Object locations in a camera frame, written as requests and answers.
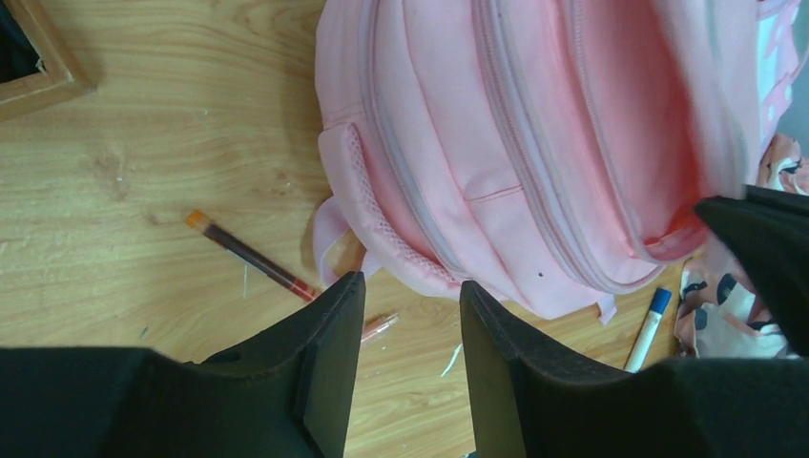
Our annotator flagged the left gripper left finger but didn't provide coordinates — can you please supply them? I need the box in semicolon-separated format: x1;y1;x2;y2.
1;272;365;457

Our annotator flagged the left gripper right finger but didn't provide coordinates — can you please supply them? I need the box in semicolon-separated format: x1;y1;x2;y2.
460;281;808;457

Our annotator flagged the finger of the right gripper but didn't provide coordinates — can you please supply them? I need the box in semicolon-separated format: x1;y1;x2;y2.
695;186;808;357

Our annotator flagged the pink pen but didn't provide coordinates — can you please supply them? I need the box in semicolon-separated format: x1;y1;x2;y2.
361;313;400;344

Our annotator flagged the blue white marker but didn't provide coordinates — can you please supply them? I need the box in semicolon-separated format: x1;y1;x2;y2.
624;288;673;373

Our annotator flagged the pink school backpack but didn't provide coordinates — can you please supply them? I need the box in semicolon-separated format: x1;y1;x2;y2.
313;1;808;320

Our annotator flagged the pink patterned cloth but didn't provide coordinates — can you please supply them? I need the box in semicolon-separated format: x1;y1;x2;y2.
674;134;808;359

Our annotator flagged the red gel pen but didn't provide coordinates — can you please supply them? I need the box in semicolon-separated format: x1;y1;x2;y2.
185;210;319;302

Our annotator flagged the wooden compartment tray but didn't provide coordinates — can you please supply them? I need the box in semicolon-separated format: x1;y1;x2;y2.
1;1;94;120

